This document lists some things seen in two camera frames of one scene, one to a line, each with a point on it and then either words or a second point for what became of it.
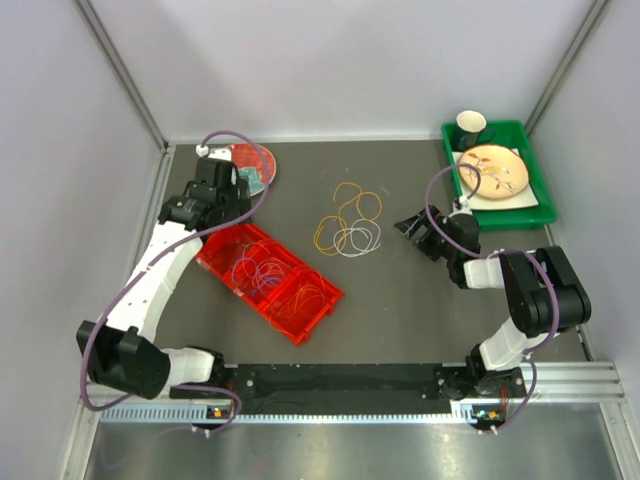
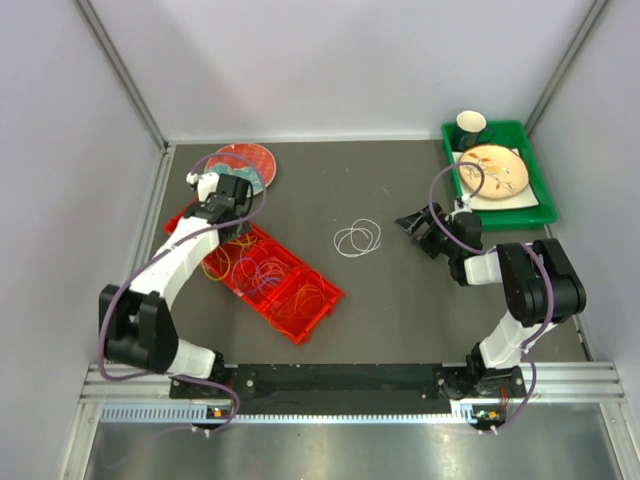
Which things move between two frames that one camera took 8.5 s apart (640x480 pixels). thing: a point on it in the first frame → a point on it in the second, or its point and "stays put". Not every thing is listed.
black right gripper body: x=434 y=249 stays put
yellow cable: x=330 y=232 → x=227 y=254
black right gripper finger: x=410 y=225 stays put
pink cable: x=258 y=262 stays put
